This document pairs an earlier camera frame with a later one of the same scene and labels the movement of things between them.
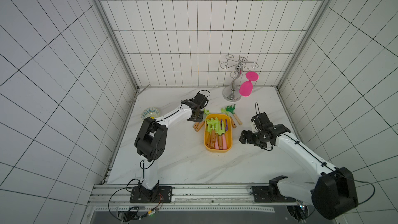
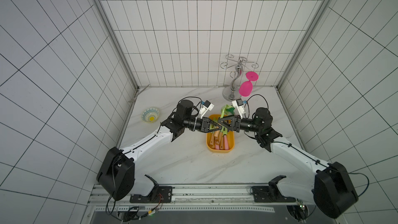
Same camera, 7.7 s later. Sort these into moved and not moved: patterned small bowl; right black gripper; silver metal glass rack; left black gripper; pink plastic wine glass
Moved: left black gripper; right black gripper
Not moved: silver metal glass rack; patterned small bowl; pink plastic wine glass
